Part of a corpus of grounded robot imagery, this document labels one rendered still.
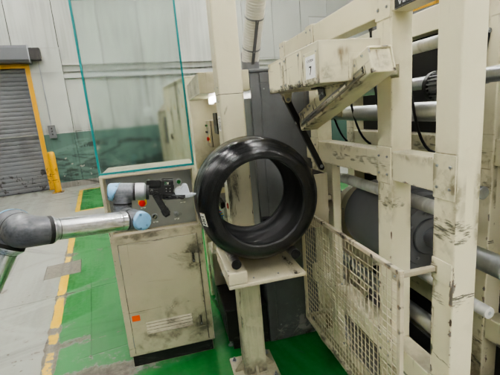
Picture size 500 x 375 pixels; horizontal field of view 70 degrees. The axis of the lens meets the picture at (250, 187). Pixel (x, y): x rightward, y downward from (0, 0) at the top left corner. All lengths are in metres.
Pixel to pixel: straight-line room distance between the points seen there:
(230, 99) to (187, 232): 0.89
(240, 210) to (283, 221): 0.24
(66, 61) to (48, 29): 0.80
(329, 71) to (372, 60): 0.15
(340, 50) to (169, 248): 1.53
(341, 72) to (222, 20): 0.76
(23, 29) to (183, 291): 9.12
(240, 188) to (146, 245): 0.73
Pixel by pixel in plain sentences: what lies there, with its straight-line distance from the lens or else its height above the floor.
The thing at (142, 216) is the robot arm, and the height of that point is 1.20.
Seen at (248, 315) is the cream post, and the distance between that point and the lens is 2.19.
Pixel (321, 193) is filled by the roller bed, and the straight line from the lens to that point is 1.99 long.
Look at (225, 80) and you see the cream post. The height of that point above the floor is 1.72.
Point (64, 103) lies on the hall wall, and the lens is 10.40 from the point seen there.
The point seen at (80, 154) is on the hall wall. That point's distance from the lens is 10.41.
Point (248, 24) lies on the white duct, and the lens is 2.37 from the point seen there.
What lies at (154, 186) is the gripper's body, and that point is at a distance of 1.58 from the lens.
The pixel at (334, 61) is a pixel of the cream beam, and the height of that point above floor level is 1.71.
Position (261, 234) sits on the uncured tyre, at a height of 0.93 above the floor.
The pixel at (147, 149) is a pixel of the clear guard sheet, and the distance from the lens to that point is 2.20.
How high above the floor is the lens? 1.56
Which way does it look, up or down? 12 degrees down
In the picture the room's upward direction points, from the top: 5 degrees counter-clockwise
